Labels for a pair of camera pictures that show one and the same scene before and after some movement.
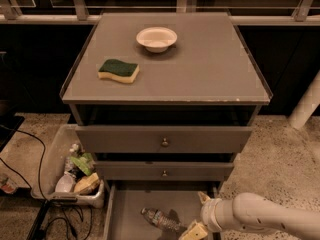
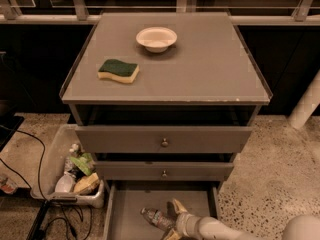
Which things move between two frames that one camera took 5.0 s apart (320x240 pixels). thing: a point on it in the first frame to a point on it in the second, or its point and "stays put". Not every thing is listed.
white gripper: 208,213 to 183,222
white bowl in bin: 64,184 stays put
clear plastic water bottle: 169,220 stays put
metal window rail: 184,4 stays put
